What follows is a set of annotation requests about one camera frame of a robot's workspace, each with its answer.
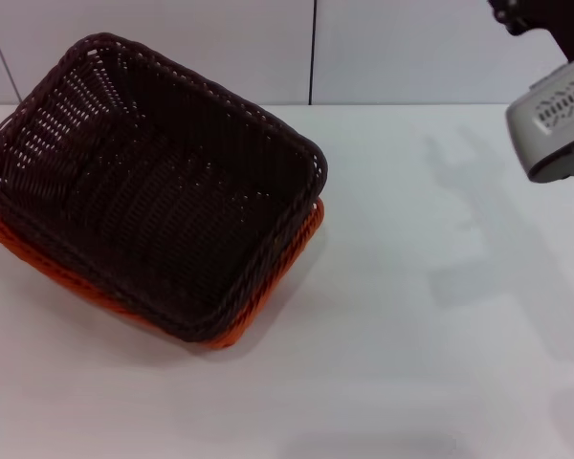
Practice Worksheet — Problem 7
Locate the orange woven plastic basket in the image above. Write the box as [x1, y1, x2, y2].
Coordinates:
[0, 197, 326, 354]

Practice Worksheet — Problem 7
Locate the dark brown woven plastic basket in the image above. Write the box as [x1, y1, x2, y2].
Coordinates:
[0, 32, 330, 343]

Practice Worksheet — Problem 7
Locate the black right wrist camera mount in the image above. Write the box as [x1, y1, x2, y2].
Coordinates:
[487, 0, 532, 36]

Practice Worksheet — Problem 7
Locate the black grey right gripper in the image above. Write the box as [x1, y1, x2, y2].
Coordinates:
[505, 0, 574, 185]

